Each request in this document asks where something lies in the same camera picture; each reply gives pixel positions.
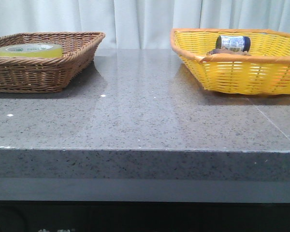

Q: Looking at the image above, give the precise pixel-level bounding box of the yellow tape roll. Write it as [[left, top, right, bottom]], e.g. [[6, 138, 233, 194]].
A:
[[0, 43, 63, 58]]

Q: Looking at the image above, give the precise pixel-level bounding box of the white curtain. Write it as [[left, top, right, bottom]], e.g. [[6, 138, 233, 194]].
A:
[[0, 0, 290, 49]]

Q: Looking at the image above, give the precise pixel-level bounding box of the brown crumpled item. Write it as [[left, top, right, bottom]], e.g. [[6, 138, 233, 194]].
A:
[[206, 48, 251, 56]]

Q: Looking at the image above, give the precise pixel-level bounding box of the blue white can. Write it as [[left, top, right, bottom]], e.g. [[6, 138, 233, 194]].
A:
[[216, 35, 251, 52]]

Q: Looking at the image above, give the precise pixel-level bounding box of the yellow woven basket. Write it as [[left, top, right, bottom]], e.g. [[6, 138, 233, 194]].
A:
[[170, 28, 290, 95]]

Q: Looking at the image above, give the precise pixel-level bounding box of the brown wicker basket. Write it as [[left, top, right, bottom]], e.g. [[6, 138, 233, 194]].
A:
[[0, 31, 105, 93]]

